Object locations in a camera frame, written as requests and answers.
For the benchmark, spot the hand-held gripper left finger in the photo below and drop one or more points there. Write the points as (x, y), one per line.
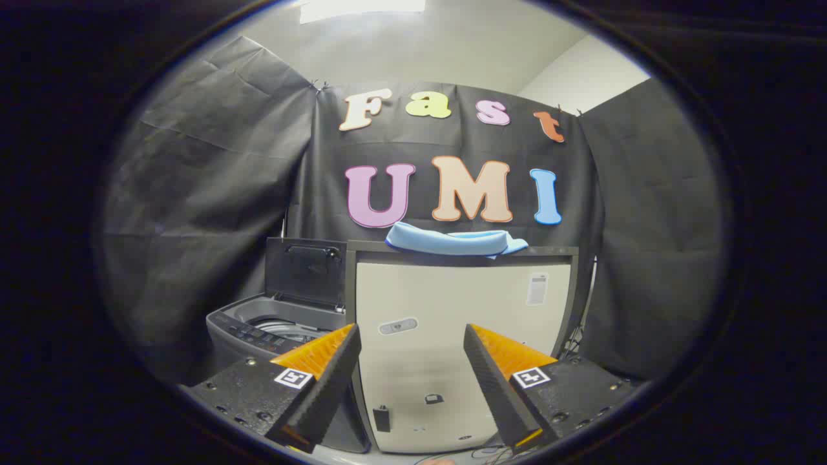
(326, 387)

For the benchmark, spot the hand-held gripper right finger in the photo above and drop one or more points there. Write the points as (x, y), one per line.
(497, 387)

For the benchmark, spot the grey washing machine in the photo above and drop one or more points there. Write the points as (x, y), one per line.
(284, 310)

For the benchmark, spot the light blue cloth garment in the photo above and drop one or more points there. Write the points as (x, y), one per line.
(446, 242)

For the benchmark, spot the white cabinet with dark top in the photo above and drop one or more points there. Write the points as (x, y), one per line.
(452, 303)

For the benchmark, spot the black backdrop cloth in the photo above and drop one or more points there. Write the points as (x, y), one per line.
(213, 194)

